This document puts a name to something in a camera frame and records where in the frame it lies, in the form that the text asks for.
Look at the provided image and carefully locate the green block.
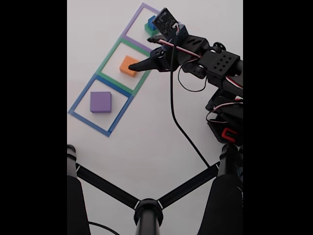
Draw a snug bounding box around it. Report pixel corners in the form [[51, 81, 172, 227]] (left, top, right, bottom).
[[144, 23, 158, 35]]

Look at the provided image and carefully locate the thin black cable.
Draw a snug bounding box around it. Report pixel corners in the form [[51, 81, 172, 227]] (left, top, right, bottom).
[[88, 221, 120, 235]]

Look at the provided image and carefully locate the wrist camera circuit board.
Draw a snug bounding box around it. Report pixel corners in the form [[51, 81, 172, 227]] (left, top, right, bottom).
[[151, 7, 181, 42]]

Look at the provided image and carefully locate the thick black camera cable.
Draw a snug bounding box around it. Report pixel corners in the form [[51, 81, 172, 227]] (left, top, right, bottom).
[[170, 26, 211, 168]]

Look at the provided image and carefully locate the blue tape square frame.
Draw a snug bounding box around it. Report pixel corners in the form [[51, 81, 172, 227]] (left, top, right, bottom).
[[67, 74, 134, 138]]

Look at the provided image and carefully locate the green tape square frame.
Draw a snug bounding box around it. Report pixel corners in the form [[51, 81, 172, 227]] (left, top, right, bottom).
[[95, 36, 155, 96]]

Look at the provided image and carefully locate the purple tape square frame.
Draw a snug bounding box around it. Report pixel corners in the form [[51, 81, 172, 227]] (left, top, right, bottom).
[[121, 2, 163, 56]]

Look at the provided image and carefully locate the black tripod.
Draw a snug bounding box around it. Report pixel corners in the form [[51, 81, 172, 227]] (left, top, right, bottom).
[[67, 144, 244, 235]]

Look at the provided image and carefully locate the orange block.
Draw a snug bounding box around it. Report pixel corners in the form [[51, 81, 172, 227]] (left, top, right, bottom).
[[119, 55, 141, 78]]

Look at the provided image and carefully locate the white red gripper servo wire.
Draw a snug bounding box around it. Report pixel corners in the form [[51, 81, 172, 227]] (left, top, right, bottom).
[[158, 40, 244, 89]]

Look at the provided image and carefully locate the large purple block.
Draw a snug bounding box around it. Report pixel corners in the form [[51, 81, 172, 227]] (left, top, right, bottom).
[[90, 92, 112, 114]]

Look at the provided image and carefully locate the white red base servo wire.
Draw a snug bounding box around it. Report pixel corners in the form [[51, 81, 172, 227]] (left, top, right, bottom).
[[206, 97, 244, 124]]

